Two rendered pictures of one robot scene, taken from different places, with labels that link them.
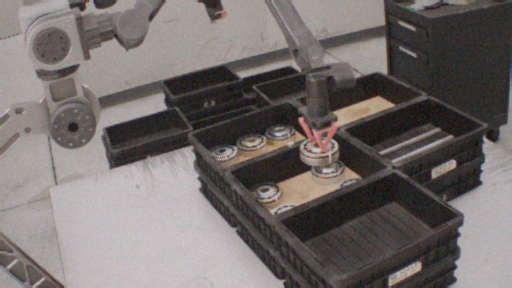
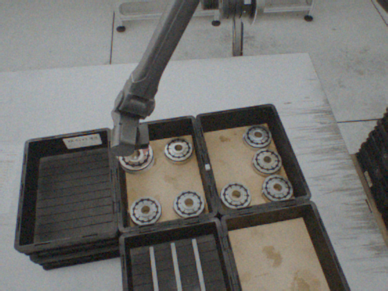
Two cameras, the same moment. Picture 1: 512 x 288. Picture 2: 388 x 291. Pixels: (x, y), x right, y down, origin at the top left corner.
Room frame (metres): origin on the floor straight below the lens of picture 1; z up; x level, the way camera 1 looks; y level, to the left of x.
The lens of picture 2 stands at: (1.73, -0.67, 1.90)
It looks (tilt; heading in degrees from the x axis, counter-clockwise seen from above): 56 degrees down; 103
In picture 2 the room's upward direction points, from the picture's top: straight up
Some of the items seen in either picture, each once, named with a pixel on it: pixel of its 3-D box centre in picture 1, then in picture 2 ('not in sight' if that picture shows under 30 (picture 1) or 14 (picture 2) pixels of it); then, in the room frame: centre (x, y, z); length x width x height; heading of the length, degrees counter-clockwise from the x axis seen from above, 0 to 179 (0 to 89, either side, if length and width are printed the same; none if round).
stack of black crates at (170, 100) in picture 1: (206, 117); not in sight; (3.11, 0.25, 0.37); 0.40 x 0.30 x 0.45; 108
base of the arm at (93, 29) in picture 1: (94, 30); not in sight; (1.40, 0.35, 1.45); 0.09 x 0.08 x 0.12; 18
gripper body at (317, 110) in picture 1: (317, 106); (128, 131); (1.42, -0.17, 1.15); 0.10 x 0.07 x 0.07; 23
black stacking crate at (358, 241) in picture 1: (370, 238); (73, 191); (1.21, -0.26, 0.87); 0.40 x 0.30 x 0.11; 114
